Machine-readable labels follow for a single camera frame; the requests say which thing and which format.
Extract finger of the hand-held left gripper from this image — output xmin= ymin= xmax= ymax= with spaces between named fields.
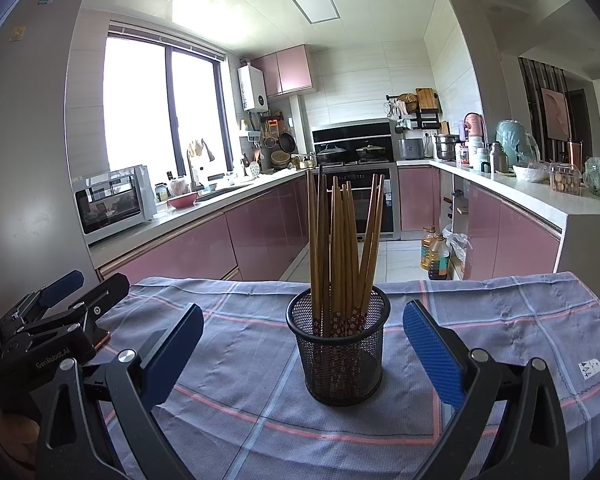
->
xmin=1 ymin=270 xmax=85 ymax=324
xmin=2 ymin=273 xmax=130 ymax=357

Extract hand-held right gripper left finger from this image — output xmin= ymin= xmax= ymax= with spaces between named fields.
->
xmin=36 ymin=303 xmax=205 ymax=480

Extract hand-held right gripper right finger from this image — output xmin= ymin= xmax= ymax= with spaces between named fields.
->
xmin=402 ymin=300 xmax=571 ymax=480

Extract black mesh cup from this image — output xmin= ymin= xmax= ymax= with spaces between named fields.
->
xmin=286 ymin=286 xmax=392 ymax=407

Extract bunch of wooden chopsticks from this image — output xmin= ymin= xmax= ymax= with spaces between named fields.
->
xmin=307 ymin=166 xmax=386 ymax=391

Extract person's left hand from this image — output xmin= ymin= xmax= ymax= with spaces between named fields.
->
xmin=0 ymin=411 xmax=41 ymax=467

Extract plaid grey tablecloth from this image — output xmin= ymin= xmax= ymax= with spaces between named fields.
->
xmin=87 ymin=271 xmax=600 ymax=480

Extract white plastic bag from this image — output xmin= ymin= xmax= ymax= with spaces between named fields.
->
xmin=442 ymin=227 xmax=473 ymax=281

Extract pink base cabinets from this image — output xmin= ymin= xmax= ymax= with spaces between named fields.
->
xmin=96 ymin=170 xmax=313 ymax=286
xmin=397 ymin=166 xmax=563 ymax=281

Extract white toaster oven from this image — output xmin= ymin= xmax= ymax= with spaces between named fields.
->
xmin=72 ymin=164 xmax=157 ymax=237

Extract pink bowl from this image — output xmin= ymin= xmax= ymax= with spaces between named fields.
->
xmin=166 ymin=191 xmax=200 ymax=209

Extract grey refrigerator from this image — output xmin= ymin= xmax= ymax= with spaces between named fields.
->
xmin=0 ymin=0 xmax=101 ymax=306

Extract black built-in oven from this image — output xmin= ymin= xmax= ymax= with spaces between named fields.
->
xmin=307 ymin=165 xmax=398 ymax=241

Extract sink faucet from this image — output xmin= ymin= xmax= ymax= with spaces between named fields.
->
xmin=186 ymin=140 xmax=208 ymax=193

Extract kitchen window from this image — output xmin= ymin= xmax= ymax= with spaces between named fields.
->
xmin=102 ymin=25 xmax=233 ymax=176

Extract white bowl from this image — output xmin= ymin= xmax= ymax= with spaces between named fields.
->
xmin=512 ymin=162 xmax=551 ymax=183

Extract steel thermos flask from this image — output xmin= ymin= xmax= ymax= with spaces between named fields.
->
xmin=480 ymin=141 xmax=509 ymax=175

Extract steel pot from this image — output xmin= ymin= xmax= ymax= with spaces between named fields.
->
xmin=433 ymin=133 xmax=461 ymax=162

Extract clear food container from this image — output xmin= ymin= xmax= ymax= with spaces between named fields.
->
xmin=549 ymin=162 xmax=582 ymax=195

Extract teal kitchen appliance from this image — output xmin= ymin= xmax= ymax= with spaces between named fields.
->
xmin=495 ymin=120 xmax=540 ymax=166

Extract pink kettle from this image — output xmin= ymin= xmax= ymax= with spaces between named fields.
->
xmin=464 ymin=112 xmax=485 ymax=141

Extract black range hood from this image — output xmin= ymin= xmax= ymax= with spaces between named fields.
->
xmin=312 ymin=120 xmax=393 ymax=151

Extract bag of green vegetables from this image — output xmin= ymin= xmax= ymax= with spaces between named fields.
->
xmin=582 ymin=156 xmax=600 ymax=200

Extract white water heater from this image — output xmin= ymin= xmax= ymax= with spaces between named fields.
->
xmin=238 ymin=66 xmax=268 ymax=112

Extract ceiling light panel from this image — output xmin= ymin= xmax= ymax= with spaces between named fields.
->
xmin=288 ymin=0 xmax=342 ymax=24

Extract black wall rack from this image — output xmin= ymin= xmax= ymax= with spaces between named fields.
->
xmin=386 ymin=91 xmax=443 ymax=133

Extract pink wall cabinet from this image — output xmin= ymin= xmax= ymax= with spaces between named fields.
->
xmin=252 ymin=45 xmax=313 ymax=98

